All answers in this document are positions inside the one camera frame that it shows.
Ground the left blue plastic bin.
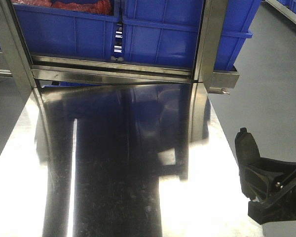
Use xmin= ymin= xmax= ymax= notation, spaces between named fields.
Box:
xmin=13 ymin=0 xmax=120 ymax=60

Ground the blue plastic bin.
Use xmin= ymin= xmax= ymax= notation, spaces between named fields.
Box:
xmin=121 ymin=0 xmax=260 ymax=71
xmin=13 ymin=0 xmax=120 ymax=60

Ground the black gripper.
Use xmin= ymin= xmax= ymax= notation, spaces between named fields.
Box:
xmin=238 ymin=158 xmax=296 ymax=225

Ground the right blue plastic bin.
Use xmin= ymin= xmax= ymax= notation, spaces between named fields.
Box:
xmin=121 ymin=0 xmax=260 ymax=71

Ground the grey brake pad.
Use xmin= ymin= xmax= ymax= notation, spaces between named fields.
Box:
xmin=235 ymin=127 xmax=260 ymax=178

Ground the stainless steel rack frame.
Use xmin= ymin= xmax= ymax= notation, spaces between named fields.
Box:
xmin=0 ymin=0 xmax=239 ymax=98

